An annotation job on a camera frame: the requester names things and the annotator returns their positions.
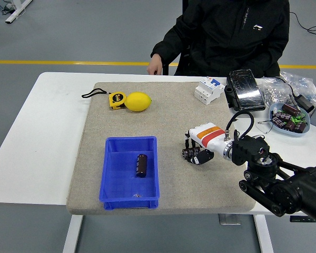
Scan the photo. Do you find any white table leg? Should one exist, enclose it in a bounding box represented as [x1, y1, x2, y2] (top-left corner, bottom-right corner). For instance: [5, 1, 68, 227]
[254, 215, 274, 253]
[62, 215, 83, 253]

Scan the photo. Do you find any yellow tape measure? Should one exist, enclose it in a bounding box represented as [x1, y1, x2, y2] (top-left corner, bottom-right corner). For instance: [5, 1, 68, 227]
[81, 89, 127, 110]

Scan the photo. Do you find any blue plastic box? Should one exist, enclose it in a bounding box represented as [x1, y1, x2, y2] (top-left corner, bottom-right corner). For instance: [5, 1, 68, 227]
[98, 135, 161, 211]

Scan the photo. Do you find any person's right hand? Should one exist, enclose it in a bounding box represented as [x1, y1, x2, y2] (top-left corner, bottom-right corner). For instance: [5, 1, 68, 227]
[146, 54, 164, 76]

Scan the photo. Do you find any grey metal table bracket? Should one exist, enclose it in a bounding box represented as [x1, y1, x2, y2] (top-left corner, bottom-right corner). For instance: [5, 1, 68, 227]
[218, 213, 242, 226]

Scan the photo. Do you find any clear bag of metal washers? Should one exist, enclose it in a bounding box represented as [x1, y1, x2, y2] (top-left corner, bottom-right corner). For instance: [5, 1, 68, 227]
[258, 76, 295, 110]

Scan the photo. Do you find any light blue bowl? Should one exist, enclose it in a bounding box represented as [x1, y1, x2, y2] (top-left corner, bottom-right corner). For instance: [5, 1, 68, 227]
[268, 102, 311, 138]

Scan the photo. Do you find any white circuit breaker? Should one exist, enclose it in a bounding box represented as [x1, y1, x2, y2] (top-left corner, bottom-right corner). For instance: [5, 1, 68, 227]
[194, 76, 225, 106]

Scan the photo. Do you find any white desk frame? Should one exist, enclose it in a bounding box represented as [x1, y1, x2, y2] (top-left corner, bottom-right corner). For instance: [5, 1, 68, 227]
[4, 0, 34, 24]

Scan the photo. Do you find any clear bag of blue parts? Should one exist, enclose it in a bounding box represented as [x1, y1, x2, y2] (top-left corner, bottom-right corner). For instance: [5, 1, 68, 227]
[280, 71, 316, 103]

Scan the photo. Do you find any black power adapter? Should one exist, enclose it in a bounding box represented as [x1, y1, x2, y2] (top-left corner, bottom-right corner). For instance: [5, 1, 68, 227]
[275, 76, 315, 113]

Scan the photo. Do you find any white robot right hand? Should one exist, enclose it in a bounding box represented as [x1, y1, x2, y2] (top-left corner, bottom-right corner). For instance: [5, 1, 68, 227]
[183, 122, 232, 166]

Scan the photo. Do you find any yellow lemon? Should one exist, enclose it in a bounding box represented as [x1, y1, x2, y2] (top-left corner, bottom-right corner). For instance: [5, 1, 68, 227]
[124, 91, 152, 113]

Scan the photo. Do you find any grey-brown mat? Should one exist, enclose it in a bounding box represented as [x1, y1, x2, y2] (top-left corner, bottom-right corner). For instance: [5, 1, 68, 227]
[66, 81, 256, 216]

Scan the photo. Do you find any person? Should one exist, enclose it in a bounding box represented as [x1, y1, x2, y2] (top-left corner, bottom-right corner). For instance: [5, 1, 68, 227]
[150, 0, 290, 77]

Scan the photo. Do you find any grey metal probe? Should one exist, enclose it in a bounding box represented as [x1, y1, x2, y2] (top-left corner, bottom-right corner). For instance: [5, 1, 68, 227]
[288, 92, 300, 108]

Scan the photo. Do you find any black table control panel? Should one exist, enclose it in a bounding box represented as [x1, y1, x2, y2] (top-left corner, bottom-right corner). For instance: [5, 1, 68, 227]
[289, 216, 316, 223]

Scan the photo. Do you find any black wrapped case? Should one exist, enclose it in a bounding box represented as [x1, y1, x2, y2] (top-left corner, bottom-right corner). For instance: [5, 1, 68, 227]
[223, 69, 266, 112]

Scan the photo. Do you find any black floor cables bundle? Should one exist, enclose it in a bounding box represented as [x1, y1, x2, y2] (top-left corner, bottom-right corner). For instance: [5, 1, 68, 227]
[1, 1, 18, 14]

